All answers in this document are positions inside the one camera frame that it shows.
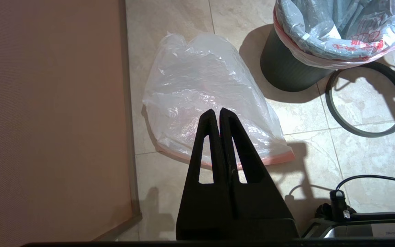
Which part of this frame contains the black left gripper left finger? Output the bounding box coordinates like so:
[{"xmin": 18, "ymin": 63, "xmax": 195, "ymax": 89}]
[{"xmin": 176, "ymin": 109, "xmax": 234, "ymax": 240}]

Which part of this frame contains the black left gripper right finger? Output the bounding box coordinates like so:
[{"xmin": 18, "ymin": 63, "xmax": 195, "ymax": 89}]
[{"xmin": 220, "ymin": 108, "xmax": 299, "ymax": 240}]

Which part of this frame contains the grey bin rim ring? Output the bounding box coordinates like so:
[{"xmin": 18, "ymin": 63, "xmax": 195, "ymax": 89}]
[{"xmin": 325, "ymin": 62, "xmax": 395, "ymax": 138}]

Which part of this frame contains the spare white red plastic bag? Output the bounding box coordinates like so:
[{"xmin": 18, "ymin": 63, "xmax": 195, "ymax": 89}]
[{"xmin": 273, "ymin": 0, "xmax": 395, "ymax": 70}]

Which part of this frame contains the white and red plastic bag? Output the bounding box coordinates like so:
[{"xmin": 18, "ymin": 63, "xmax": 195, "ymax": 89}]
[{"xmin": 142, "ymin": 33, "xmax": 296, "ymax": 170}]

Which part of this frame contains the black round trash bin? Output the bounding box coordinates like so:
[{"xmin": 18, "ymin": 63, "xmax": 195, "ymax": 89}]
[{"xmin": 260, "ymin": 26, "xmax": 335, "ymax": 92}]

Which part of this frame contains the black base cable with plug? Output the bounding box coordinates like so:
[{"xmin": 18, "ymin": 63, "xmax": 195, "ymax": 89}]
[{"xmin": 318, "ymin": 174, "xmax": 395, "ymax": 222}]

